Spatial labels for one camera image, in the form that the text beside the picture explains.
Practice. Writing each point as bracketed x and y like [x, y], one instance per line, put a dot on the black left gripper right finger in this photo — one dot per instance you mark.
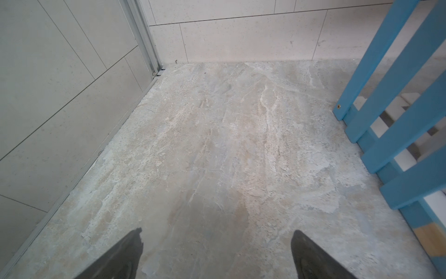
[312, 262]

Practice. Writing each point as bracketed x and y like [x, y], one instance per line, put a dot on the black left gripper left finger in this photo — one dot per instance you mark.
[120, 261]

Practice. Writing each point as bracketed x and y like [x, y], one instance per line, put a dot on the blue white wooden rack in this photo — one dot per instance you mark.
[405, 145]

